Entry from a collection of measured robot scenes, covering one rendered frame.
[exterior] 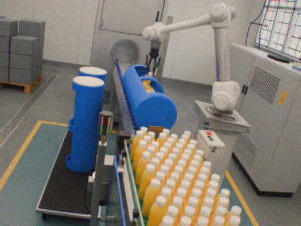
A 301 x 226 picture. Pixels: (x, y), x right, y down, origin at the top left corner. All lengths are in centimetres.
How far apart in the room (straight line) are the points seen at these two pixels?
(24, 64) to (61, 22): 212
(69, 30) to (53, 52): 65
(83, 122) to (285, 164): 220
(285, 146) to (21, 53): 420
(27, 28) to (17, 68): 75
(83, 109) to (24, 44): 276
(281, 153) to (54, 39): 553
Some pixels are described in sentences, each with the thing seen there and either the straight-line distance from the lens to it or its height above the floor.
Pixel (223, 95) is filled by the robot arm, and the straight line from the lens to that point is 199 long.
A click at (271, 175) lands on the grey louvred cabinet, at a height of 29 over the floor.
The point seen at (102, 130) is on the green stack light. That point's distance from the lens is 136.
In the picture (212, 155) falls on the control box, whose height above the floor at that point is 104.
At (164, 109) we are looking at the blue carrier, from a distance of 188.
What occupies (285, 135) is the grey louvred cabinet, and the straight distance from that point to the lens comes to 321.
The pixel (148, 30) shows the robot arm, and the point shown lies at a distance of 219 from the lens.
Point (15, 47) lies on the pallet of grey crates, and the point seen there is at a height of 77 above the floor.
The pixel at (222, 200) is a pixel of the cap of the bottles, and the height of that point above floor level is 108.
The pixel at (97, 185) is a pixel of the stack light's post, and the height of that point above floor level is 86.
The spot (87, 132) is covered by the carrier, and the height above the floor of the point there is 59.
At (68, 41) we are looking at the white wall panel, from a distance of 701.
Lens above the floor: 177
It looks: 21 degrees down
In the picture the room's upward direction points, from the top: 11 degrees clockwise
